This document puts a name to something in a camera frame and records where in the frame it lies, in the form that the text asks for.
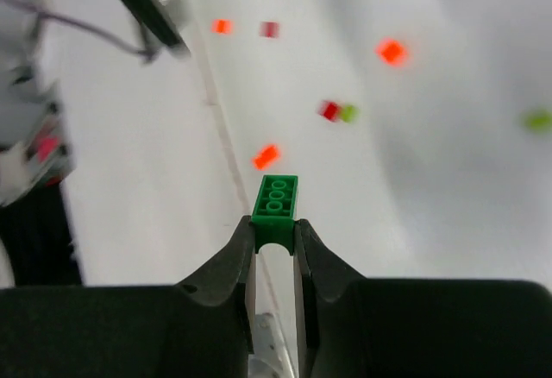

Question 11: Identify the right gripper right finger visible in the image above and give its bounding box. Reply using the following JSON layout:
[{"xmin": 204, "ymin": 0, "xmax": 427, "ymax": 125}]
[{"xmin": 294, "ymin": 219, "xmax": 551, "ymax": 377}]

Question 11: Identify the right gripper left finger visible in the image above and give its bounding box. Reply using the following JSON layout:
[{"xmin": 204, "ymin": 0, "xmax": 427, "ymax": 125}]
[{"xmin": 1, "ymin": 217, "xmax": 254, "ymax": 377}]

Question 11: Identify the dark green wedge lego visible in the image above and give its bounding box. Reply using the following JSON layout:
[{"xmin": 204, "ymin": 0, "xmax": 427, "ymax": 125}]
[{"xmin": 251, "ymin": 174, "xmax": 298, "ymax": 255}]

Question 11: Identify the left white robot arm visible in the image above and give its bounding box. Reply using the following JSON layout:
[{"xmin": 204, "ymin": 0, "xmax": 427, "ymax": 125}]
[{"xmin": 1, "ymin": 0, "xmax": 189, "ymax": 287}]

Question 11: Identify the orange double lego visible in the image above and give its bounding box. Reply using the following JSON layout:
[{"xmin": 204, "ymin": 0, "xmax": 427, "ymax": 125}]
[{"xmin": 252, "ymin": 144, "xmax": 280, "ymax": 170}]

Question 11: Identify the lime green lego centre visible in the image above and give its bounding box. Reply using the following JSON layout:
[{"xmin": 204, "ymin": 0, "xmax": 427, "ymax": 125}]
[{"xmin": 340, "ymin": 104, "xmax": 358, "ymax": 123}]

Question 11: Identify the lime green lego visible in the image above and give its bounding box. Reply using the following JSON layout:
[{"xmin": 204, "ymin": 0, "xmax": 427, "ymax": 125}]
[
  {"xmin": 522, "ymin": 110, "xmax": 552, "ymax": 133},
  {"xmin": 340, "ymin": 104, "xmax": 358, "ymax": 123}
]

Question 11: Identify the dark red lego centre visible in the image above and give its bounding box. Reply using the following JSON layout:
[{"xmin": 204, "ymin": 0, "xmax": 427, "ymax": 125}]
[{"xmin": 319, "ymin": 100, "xmax": 342, "ymax": 123}]

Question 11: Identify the dark red lego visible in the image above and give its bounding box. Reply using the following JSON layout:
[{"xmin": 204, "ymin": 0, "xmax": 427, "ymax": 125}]
[
  {"xmin": 260, "ymin": 22, "xmax": 279, "ymax": 39},
  {"xmin": 319, "ymin": 100, "xmax": 342, "ymax": 123}
]

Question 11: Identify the orange lego middle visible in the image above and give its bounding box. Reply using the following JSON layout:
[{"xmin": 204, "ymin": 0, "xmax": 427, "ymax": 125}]
[{"xmin": 375, "ymin": 39, "xmax": 408, "ymax": 66}]

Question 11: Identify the lime green lego middle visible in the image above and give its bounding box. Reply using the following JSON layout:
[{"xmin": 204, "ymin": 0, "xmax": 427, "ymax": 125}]
[{"xmin": 522, "ymin": 110, "xmax": 552, "ymax": 133}]

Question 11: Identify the orange lego bottom left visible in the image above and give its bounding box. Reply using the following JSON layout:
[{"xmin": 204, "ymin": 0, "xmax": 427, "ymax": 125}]
[{"xmin": 211, "ymin": 19, "xmax": 233, "ymax": 35}]

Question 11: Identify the dark red lego bottom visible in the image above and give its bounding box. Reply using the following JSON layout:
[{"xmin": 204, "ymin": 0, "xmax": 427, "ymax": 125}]
[{"xmin": 260, "ymin": 22, "xmax": 279, "ymax": 39}]

